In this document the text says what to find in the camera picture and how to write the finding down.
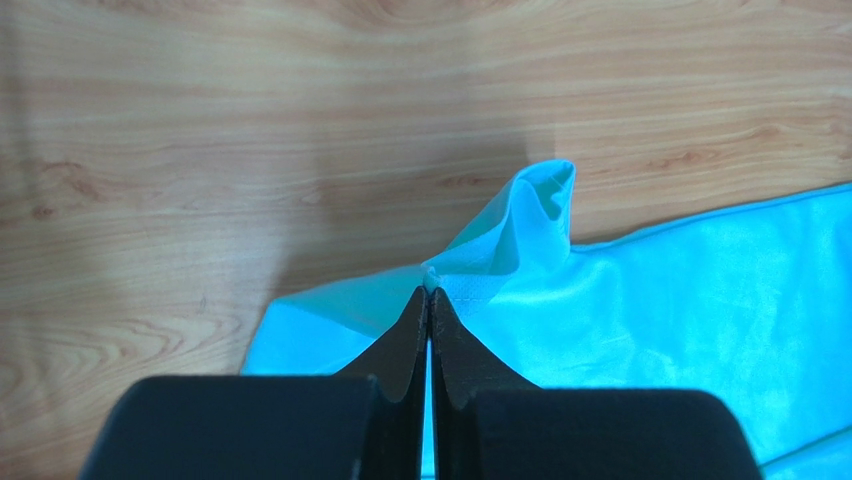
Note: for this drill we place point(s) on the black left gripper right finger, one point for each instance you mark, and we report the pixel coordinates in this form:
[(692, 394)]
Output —
[(489, 422)]

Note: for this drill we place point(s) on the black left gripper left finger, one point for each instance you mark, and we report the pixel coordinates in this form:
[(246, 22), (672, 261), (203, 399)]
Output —
[(362, 422)]

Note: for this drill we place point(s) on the teal green t shirt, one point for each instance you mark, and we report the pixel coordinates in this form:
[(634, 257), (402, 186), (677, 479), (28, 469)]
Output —
[(750, 303)]

